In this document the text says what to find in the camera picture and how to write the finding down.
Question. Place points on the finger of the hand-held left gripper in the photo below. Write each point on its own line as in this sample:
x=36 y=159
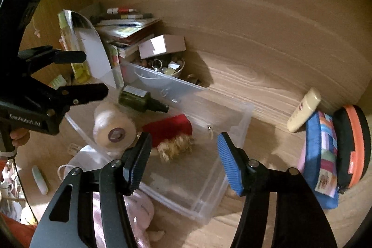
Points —
x=87 y=92
x=66 y=57

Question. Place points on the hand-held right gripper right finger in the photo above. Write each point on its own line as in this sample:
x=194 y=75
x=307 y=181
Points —
x=229 y=163

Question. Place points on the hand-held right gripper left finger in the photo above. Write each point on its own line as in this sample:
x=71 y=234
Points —
x=139 y=162

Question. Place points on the clear plastic storage box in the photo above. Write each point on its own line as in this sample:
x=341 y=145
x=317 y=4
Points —
x=197 y=178

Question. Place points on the dark green small bottle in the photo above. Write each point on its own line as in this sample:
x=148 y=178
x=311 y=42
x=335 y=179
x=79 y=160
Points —
x=133 y=98

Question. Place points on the pink knitted cloth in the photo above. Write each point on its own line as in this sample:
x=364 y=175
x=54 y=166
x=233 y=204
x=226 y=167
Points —
x=139 y=216

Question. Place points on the small white tube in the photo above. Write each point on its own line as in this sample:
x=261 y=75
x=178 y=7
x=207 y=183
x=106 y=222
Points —
x=40 y=181

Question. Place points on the wooden desktop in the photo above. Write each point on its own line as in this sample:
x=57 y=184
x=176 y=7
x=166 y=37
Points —
x=261 y=91

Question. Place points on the person's left hand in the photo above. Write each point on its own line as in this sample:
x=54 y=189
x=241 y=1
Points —
x=20 y=137

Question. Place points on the green orange tube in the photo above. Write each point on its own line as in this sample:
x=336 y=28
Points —
x=58 y=81

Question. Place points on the white folded paper sheet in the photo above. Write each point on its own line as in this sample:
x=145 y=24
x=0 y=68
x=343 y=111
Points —
x=93 y=53

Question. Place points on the cream cylindrical container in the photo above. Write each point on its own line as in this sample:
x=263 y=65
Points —
x=107 y=120

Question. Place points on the fruit print carton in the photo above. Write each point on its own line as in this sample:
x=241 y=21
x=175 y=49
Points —
x=114 y=59

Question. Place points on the red cloth with blond fringe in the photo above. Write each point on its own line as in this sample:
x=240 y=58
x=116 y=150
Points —
x=168 y=127

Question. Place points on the stack of books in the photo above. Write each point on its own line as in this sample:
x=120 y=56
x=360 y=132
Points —
x=128 y=33

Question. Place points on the red white marker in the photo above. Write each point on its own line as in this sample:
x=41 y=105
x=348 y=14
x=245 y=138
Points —
x=120 y=10

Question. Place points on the blue patchwork pencil case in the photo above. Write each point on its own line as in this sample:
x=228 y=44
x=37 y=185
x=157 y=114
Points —
x=315 y=149

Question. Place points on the small white cardboard box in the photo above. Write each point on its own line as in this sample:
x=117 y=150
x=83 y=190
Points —
x=162 y=46

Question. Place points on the cream squeeze tube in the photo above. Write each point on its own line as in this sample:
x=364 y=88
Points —
x=303 y=111

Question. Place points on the white plastic rack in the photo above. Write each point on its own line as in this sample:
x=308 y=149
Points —
x=10 y=190

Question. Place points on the black orange round case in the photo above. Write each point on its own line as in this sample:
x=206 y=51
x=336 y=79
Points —
x=343 y=143

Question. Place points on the person's orange clothing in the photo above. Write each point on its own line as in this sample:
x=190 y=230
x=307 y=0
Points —
x=14 y=233

